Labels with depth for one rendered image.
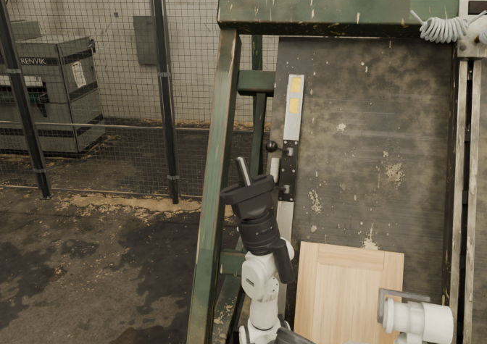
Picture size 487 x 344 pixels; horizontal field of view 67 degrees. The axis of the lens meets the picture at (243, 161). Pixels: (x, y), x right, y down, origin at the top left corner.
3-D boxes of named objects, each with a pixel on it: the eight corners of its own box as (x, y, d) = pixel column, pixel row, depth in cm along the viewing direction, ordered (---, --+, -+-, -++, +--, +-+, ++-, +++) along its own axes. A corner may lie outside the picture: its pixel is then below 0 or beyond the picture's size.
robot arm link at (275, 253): (263, 216, 91) (273, 255, 94) (232, 237, 84) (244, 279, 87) (299, 223, 83) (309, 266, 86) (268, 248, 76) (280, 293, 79)
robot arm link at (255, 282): (266, 237, 88) (264, 276, 95) (240, 257, 83) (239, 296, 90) (288, 251, 85) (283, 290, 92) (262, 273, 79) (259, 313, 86)
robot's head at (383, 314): (430, 344, 64) (432, 298, 66) (378, 333, 67) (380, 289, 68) (423, 336, 70) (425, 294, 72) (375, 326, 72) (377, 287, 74)
